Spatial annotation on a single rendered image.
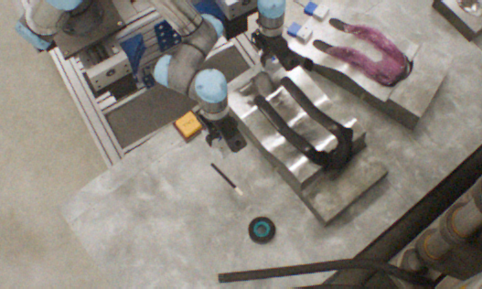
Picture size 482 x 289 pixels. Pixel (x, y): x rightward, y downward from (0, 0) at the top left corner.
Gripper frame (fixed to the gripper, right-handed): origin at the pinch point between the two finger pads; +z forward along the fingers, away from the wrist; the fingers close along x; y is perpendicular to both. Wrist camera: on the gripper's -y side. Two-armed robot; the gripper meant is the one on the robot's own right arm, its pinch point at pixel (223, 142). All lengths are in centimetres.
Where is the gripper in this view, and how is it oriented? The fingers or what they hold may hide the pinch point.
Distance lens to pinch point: 178.8
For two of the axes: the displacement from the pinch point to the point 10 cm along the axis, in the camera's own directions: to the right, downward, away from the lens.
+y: -6.1, -7.3, 3.1
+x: -7.9, 5.8, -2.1
